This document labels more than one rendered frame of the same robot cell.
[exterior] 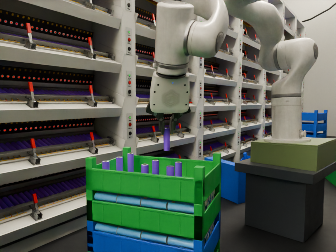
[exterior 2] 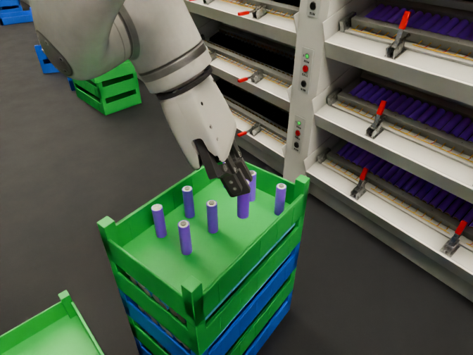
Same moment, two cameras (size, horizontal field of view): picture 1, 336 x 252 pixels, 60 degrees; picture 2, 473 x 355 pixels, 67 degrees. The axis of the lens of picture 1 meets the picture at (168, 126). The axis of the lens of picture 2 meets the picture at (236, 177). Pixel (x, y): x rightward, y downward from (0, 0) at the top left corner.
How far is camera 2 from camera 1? 102 cm
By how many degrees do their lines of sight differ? 100
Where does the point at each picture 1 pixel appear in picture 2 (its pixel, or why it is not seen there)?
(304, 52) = not seen: outside the picture
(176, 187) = (132, 223)
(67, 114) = (443, 86)
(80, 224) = (414, 257)
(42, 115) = (398, 72)
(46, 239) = (365, 225)
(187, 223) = not seen: hidden behind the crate
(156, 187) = not seen: hidden behind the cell
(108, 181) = (203, 177)
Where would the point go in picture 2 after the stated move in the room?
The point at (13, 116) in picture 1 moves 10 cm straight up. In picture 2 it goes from (358, 60) to (368, 15)
